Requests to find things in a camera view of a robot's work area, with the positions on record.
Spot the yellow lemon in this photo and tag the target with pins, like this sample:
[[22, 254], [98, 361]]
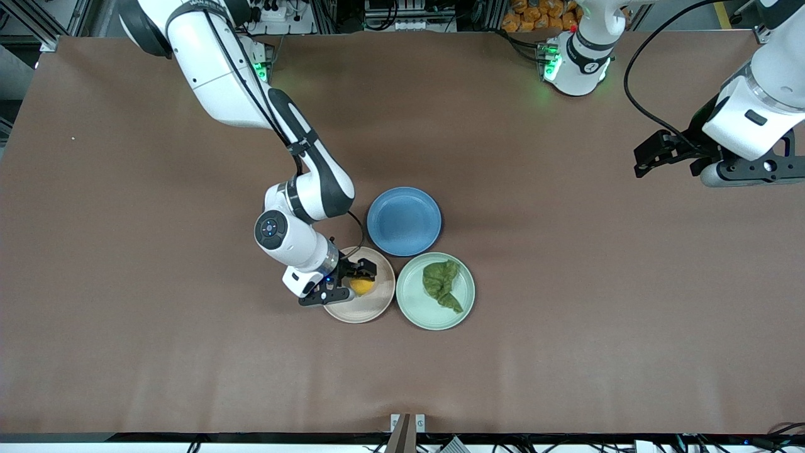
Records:
[[363, 287]]

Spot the green lettuce leaf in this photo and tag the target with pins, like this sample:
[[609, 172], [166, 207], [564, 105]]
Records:
[[440, 280]]

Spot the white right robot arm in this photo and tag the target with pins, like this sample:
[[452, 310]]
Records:
[[214, 75]]

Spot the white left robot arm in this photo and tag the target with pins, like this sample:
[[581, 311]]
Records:
[[582, 63]]

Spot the beige round plate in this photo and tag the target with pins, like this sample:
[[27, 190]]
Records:
[[377, 305]]

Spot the pale green round plate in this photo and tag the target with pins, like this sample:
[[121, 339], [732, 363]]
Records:
[[412, 302]]

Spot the blue round plate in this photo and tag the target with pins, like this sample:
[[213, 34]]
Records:
[[404, 221]]

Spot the orange fruit pile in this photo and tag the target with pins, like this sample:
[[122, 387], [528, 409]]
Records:
[[528, 16]]

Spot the grey ribbed object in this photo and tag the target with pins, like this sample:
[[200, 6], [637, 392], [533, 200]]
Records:
[[454, 445]]

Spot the small white power strip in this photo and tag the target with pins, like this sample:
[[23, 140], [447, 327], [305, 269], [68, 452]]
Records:
[[412, 25]]

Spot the white power strip board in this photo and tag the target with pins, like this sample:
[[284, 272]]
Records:
[[295, 26]]

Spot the black equipment rack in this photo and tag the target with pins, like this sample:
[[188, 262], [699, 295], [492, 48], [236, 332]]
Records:
[[409, 7]]

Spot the small white box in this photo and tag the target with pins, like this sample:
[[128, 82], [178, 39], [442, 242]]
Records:
[[645, 447]]

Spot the aluminium frame extrusion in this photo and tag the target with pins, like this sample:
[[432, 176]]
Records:
[[49, 44], [762, 36]]

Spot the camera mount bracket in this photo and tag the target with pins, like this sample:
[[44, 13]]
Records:
[[402, 437]]

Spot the aluminium frame post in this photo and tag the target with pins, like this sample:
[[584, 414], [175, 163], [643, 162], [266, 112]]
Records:
[[494, 16], [327, 16]]

